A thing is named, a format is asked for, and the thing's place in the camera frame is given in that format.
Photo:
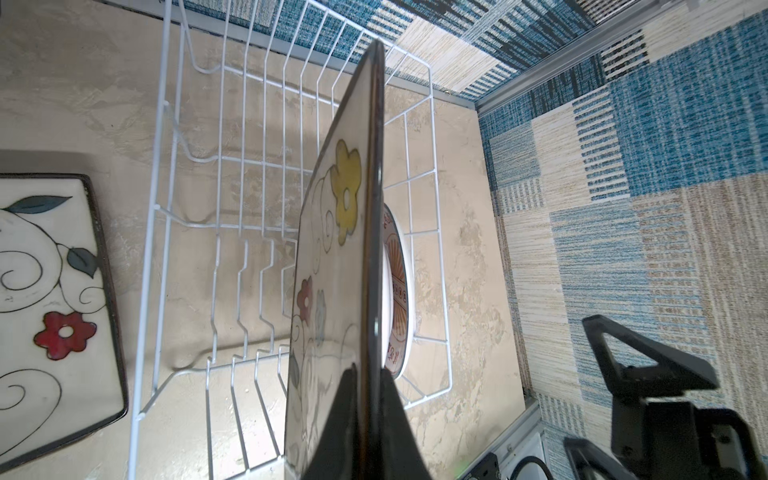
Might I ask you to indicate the white wire dish rack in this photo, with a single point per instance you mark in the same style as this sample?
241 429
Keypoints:
292 29

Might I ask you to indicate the floral square plate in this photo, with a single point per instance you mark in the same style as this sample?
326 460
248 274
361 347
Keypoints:
62 367

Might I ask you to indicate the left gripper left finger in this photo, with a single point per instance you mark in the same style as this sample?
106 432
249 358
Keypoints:
335 455

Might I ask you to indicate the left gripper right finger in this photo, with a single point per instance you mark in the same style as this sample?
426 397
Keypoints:
400 456

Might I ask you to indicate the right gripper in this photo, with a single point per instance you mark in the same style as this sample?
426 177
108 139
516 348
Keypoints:
661 440

